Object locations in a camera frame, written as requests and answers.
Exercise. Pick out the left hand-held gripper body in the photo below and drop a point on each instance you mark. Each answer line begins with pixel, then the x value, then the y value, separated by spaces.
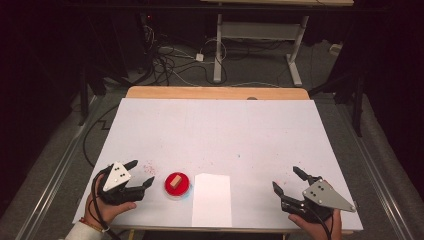
pixel 116 186

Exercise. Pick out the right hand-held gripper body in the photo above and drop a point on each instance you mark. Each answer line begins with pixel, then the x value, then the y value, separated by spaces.
pixel 313 201

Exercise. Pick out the wooden stamp block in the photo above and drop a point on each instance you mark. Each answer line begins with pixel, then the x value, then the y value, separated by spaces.
pixel 175 181

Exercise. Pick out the red round ink pad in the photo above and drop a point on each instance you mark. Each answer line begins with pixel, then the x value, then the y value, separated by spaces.
pixel 177 185

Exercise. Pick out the white paper sheet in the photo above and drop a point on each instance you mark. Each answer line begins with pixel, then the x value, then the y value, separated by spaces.
pixel 212 200

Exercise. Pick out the person's left hand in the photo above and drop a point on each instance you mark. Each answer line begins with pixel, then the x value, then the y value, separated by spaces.
pixel 107 208

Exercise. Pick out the person's right hand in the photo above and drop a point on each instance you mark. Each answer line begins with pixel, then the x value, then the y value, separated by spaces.
pixel 318 228

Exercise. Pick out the black stand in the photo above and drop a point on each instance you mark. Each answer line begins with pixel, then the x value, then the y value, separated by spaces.
pixel 353 96

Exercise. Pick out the white power adapter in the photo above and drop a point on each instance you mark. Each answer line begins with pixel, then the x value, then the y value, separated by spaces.
pixel 199 57

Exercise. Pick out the white desk frame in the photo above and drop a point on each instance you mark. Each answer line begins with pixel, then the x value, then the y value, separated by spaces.
pixel 260 43

